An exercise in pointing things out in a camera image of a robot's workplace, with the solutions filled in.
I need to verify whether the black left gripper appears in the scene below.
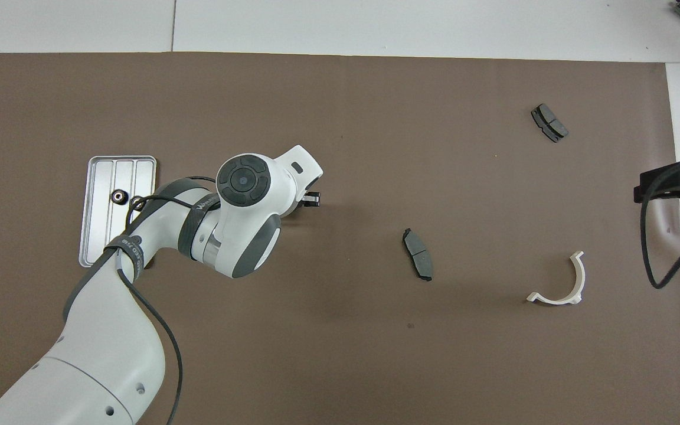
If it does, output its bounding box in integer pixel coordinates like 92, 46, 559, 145
290, 191, 322, 216

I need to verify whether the silver metal tray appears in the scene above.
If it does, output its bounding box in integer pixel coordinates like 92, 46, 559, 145
79, 155, 158, 269

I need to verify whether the long dark grey brake pad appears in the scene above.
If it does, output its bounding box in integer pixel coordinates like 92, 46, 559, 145
402, 228, 434, 282

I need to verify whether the short dark grey brake pad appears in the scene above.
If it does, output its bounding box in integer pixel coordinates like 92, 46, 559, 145
531, 103, 569, 143

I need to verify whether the brown paper table mat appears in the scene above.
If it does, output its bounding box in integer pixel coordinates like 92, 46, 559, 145
0, 52, 680, 425

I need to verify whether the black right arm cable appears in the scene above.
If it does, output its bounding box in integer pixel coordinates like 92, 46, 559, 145
640, 155, 680, 290

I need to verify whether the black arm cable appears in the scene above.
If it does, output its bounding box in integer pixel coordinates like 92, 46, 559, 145
113, 175, 223, 425
640, 155, 680, 290

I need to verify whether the white plastic half-ring clamp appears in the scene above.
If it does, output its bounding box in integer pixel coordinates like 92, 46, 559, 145
526, 251, 586, 306

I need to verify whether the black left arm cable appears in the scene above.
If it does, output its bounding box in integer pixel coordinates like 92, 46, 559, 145
113, 175, 223, 425

